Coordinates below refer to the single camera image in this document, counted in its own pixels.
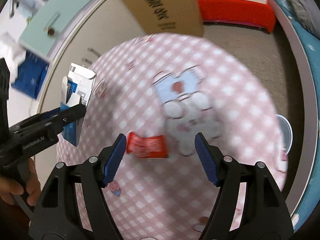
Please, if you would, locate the light blue plastic bucket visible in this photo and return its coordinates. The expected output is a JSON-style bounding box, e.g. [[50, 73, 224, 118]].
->
[[277, 114, 293, 155]]

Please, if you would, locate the tall brown cardboard box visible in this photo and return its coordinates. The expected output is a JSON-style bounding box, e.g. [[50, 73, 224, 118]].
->
[[122, 0, 204, 37]]

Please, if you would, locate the white lower cabinet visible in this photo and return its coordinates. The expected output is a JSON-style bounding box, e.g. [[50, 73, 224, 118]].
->
[[31, 0, 144, 114]]

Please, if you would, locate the white blue torn box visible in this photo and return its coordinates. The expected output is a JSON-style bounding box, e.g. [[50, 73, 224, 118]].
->
[[60, 63, 96, 146]]

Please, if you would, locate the red bench with white top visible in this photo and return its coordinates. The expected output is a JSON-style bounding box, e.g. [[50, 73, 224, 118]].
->
[[197, 0, 276, 33]]

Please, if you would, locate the teal patterned mattress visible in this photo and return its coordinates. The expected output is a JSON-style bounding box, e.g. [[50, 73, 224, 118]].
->
[[268, 0, 319, 231]]

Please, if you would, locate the pink checkered tablecloth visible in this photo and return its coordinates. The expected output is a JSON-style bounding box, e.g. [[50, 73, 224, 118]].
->
[[57, 34, 287, 239]]

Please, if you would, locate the white paper bag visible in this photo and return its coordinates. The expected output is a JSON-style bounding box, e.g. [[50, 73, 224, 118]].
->
[[0, 33, 27, 83]]

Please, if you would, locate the blue gift bag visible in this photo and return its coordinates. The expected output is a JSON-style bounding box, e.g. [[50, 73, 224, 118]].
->
[[11, 51, 49, 99]]

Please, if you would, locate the red snack wrapper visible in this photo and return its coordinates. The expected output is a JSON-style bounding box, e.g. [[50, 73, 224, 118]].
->
[[126, 132, 169, 159]]

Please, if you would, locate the grey folded duvet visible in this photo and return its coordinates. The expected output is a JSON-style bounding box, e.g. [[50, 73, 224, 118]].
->
[[286, 0, 319, 38]]

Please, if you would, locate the teal bunk bed frame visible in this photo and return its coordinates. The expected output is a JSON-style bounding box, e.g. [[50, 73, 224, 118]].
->
[[263, 0, 319, 234]]

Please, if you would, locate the lilac stepped shelf cabinet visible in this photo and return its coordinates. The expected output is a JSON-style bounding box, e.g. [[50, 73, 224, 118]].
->
[[5, 0, 104, 62]]

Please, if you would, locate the person's left hand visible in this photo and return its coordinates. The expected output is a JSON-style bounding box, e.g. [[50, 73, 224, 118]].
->
[[1, 158, 41, 206]]

